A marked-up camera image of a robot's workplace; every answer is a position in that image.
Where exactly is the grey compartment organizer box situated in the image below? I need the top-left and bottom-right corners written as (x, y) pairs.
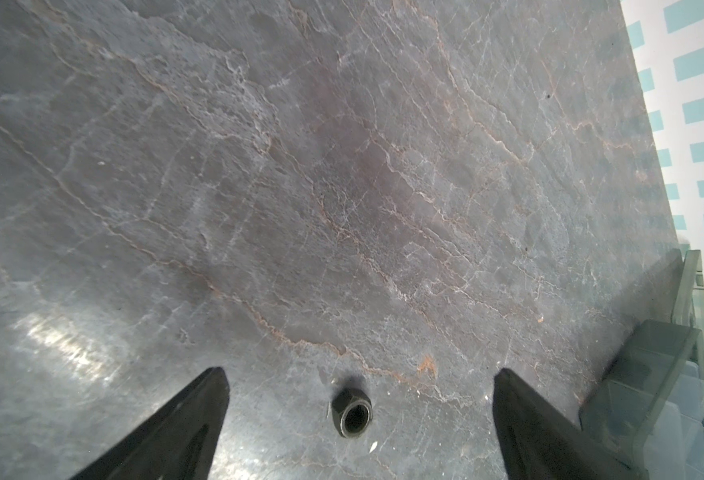
top-left (579, 250), bottom-right (704, 479)

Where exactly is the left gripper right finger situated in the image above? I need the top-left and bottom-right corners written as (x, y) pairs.
top-left (492, 368), bottom-right (636, 479)

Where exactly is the black nut upper left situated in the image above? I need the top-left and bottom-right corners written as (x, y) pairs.
top-left (331, 388), bottom-right (373, 439)

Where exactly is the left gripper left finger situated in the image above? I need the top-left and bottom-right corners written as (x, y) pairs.
top-left (75, 367), bottom-right (230, 479)

